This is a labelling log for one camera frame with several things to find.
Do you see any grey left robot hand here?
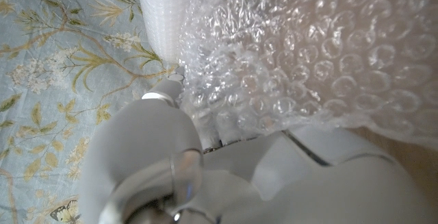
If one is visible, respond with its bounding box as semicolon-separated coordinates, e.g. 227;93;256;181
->
77;75;438;224

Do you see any clear bubble wrap roll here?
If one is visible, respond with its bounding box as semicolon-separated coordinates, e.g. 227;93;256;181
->
135;0;438;149

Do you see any floral butterfly backdrop cloth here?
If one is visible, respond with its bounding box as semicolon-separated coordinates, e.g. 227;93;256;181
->
0;0;182;224

